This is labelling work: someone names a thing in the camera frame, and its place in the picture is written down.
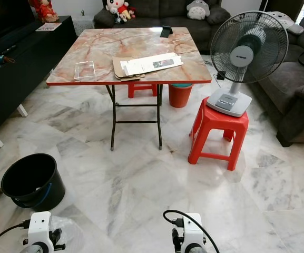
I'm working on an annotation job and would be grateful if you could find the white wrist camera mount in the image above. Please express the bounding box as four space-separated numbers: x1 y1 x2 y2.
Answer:
181 213 205 251
26 211 52 251

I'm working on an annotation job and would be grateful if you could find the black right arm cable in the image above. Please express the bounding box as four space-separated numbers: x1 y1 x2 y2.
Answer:
163 210 221 253

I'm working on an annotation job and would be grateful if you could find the red figurine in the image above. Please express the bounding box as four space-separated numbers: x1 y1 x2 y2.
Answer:
30 0 60 23

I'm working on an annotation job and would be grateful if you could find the black TV cabinet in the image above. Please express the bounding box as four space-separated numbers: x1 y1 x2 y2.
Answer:
0 16 77 143

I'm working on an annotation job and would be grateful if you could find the red white doll plush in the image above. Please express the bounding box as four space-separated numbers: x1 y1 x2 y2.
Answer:
106 0 135 22

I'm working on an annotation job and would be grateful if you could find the black television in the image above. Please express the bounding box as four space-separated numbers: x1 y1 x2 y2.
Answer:
0 0 37 56

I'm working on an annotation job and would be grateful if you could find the dark grey cushion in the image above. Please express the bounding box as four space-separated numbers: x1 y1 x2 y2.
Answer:
205 6 231 25

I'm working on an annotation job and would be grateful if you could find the grey table fan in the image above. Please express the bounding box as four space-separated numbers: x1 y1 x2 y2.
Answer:
207 11 290 118

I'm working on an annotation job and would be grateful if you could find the marble top folding table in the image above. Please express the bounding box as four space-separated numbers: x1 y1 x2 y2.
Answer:
46 26 213 152

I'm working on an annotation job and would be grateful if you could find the clear plastic container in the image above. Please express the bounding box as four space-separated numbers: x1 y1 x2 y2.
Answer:
74 61 96 81

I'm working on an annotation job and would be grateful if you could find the small black pouch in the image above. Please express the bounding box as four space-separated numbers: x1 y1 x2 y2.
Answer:
160 25 173 38

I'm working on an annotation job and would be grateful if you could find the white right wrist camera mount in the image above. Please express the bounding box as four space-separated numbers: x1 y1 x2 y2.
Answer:
181 213 205 251

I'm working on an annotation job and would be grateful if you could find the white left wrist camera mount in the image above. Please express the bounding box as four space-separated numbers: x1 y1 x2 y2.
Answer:
26 211 52 251

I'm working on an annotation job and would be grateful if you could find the red plastic bucket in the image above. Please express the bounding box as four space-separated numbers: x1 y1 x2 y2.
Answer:
169 83 193 109

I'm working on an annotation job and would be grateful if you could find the red plastic stool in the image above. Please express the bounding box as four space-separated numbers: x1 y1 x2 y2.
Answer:
127 83 158 99
188 98 249 171

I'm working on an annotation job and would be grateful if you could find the black plastic bucket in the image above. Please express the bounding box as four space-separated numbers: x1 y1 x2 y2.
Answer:
1 153 66 211

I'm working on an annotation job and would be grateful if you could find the small grey Totoro plush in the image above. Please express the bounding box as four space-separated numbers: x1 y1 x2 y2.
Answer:
186 0 210 21

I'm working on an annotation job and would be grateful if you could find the dark grey sofa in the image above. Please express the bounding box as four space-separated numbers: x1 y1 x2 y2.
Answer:
93 0 232 53
247 11 304 147

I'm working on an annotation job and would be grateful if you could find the pink white booklet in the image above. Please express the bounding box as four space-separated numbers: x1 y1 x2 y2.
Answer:
36 23 62 32

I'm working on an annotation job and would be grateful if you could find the clear plastic bag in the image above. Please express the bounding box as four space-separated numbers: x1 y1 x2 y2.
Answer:
51 216 86 253

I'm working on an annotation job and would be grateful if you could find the flat white carton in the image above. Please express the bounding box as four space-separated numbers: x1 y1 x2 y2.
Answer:
120 52 184 76

